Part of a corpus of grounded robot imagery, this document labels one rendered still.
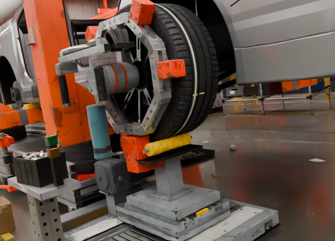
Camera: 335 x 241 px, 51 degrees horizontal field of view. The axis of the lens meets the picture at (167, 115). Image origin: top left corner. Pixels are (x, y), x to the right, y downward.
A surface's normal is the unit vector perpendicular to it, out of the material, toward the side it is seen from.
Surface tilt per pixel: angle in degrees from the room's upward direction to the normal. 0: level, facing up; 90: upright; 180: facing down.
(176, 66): 90
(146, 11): 125
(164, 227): 90
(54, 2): 90
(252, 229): 90
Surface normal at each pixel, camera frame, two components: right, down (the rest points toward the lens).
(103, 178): -0.75, 0.18
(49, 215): 0.65, 0.00
